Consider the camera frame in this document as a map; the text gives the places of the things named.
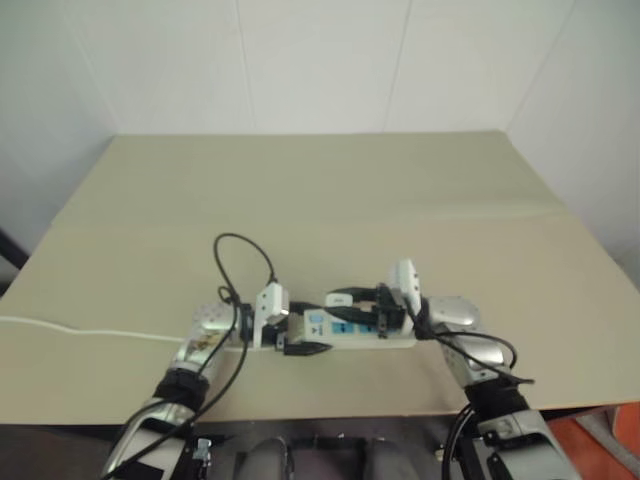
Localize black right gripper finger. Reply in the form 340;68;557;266
327;305;381;327
326;284;382;298

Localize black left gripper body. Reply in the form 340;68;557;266
269;313;301;352

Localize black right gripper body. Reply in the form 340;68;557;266
371;282;410;337

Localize white power strip blue sockets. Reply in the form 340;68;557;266
219;305;417;353

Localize dark grey rounded shape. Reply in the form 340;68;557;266
238;436;295;480

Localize orange object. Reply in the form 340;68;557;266
547;403;640;480

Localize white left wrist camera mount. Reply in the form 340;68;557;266
253;283;292;349

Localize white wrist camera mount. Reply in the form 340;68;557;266
253;283;292;349
385;257;422;312

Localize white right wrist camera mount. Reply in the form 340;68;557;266
385;257;422;312

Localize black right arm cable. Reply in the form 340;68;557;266
402;294;537;476

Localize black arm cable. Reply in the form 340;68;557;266
402;294;537;476
117;232;280;464

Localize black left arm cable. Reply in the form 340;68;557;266
117;232;280;464

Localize small metal bracket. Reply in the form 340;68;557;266
191;437;215;465

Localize white power strip cord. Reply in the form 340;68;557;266
0;315;187;344

